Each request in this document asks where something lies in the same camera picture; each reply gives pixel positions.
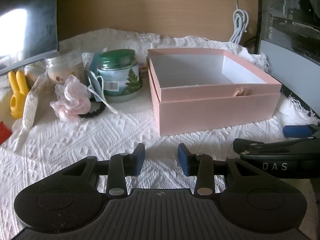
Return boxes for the pink white scrunchie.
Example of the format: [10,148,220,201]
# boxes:
[50,75,92,123]

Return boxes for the black scrunchie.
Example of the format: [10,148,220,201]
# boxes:
[76,101,106,120]

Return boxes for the green-lidded glass jar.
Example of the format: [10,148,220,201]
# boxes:
[96,49,143,103]

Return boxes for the white cable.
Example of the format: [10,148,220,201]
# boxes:
[222,0,249,43]

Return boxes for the pink cardboard box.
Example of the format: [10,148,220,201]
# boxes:
[147,48,282,137]

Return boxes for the white lace packet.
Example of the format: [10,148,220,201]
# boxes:
[22,72,48,130]

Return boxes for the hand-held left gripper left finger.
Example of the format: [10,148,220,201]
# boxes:
[60,143,146,198]

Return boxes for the red object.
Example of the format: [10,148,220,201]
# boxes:
[0,121,12,145]

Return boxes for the beige-lidded glass jar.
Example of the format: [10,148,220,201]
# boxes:
[45,51,85,84]

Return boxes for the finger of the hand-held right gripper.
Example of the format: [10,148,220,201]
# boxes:
[283,123,320,139]
[233,137,320,158]

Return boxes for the yellow bunny toy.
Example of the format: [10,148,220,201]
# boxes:
[8,70,30,119]

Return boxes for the small beige item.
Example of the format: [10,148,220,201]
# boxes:
[232,87,251,97]

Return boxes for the dark monitor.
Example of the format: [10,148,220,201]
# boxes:
[0,0,60,76]

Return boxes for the computer case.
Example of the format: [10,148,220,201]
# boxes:
[257,0,320,90]

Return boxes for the blue face mask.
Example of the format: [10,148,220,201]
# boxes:
[86,52,118,114]

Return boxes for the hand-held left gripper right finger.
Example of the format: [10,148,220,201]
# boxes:
[177,143,263,197]

